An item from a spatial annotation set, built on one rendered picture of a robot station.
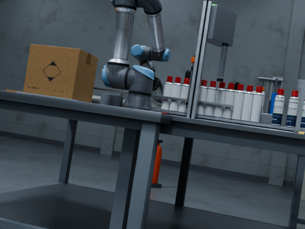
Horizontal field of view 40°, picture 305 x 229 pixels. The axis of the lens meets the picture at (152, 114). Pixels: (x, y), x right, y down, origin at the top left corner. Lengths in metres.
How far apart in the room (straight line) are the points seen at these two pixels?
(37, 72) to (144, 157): 0.93
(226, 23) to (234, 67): 7.48
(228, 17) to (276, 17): 7.66
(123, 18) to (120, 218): 0.98
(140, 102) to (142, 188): 0.56
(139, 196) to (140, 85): 0.64
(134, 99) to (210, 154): 7.73
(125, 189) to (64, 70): 0.75
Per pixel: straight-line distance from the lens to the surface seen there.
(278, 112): 2.39
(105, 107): 1.74
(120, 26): 2.20
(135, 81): 2.13
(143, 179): 1.70
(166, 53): 2.42
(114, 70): 2.17
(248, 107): 2.40
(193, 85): 2.30
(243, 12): 10.17
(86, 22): 11.29
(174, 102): 2.46
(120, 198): 1.92
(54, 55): 2.34
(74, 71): 2.27
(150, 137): 1.68
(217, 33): 2.35
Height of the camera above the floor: 0.76
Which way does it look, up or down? 2 degrees up
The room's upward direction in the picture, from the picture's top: 9 degrees clockwise
